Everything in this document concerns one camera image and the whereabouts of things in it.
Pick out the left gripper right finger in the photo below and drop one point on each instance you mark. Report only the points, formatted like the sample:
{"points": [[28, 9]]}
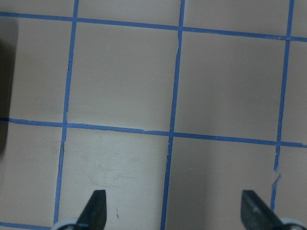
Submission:
{"points": [[256, 215]]}

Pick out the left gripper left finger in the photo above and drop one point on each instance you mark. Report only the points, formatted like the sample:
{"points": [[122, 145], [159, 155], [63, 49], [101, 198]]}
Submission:
{"points": [[93, 216]]}

